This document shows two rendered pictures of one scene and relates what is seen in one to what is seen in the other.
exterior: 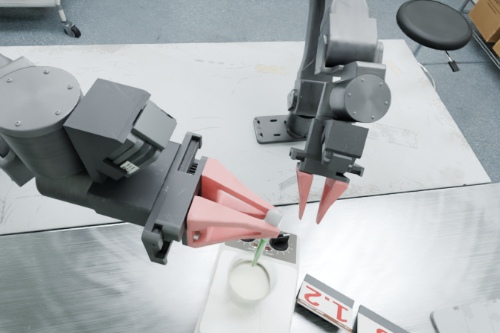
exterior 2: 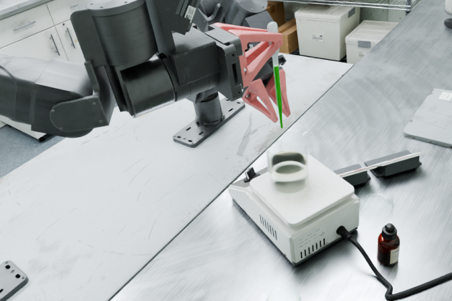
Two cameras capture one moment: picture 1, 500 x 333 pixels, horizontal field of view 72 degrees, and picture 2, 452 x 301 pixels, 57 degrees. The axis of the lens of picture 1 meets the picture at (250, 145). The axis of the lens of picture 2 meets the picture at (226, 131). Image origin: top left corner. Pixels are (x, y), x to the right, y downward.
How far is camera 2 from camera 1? 0.39 m
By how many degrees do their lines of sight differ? 29
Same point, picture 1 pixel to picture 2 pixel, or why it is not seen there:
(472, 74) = not seen: hidden behind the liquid
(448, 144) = (310, 66)
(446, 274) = (387, 115)
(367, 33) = not seen: outside the picture
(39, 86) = not seen: outside the picture
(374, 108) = (259, 1)
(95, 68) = not seen: outside the picture
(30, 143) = (136, 15)
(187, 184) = (218, 31)
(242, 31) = not seen: hidden behind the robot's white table
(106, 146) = not seen: outside the picture
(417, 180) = (316, 91)
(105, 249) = (154, 288)
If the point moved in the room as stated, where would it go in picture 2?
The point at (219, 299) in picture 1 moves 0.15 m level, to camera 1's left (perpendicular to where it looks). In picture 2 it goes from (282, 201) to (194, 254)
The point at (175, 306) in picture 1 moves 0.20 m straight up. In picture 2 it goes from (255, 266) to (236, 162)
